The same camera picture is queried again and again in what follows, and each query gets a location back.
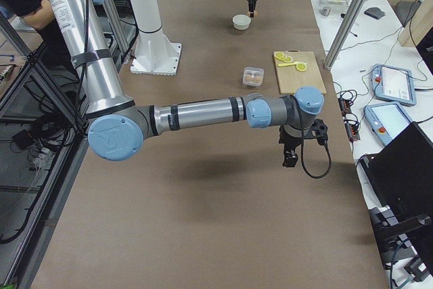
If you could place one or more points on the lemon slice middle left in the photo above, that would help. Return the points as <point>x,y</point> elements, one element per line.
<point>283,56</point>

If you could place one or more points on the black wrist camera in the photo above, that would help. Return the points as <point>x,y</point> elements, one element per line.
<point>319,132</point>

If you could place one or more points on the brown egg in box far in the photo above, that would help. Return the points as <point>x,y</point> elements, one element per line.
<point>249,80</point>

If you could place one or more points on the lemon slice upper left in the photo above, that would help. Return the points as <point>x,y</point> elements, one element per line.
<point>288,59</point>

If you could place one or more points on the blue teach pendant near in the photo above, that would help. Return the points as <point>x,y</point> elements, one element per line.
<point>387,120</point>

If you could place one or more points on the steel cup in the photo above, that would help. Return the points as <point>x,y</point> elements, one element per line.
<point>325,11</point>

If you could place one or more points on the lemon slice near knife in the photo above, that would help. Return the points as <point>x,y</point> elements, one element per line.
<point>301,66</point>

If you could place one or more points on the person in black shirt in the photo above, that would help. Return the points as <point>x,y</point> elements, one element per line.
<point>39,15</point>

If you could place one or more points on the white bowl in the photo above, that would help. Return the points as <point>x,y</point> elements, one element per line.
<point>241,21</point>

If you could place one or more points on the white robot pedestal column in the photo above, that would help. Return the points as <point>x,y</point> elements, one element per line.
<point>154,53</point>

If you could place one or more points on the clear plastic egg box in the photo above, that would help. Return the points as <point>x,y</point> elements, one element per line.
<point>252,72</point>

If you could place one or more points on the brown egg in box near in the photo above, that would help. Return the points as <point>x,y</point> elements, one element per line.
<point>258,81</point>

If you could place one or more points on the lemon slice lower left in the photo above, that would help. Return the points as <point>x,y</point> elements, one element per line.
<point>277,54</point>

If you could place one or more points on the aluminium frame post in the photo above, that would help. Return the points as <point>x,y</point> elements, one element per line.
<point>342,33</point>

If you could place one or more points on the black monitor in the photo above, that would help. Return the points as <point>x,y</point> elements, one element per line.
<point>401,174</point>

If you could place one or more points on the blue teach pendant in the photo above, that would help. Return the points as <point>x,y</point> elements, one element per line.
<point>391,83</point>
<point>387,120</point>

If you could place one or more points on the blue teach pendant far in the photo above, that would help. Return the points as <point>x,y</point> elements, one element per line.
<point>391,83</point>

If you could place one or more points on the brown egg in box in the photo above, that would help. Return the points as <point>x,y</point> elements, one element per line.
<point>258,81</point>
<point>249,80</point>

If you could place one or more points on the wooden cutting board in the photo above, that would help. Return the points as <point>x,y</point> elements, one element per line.
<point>290,80</point>

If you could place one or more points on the small black square pad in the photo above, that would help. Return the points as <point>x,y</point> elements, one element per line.
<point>374,12</point>

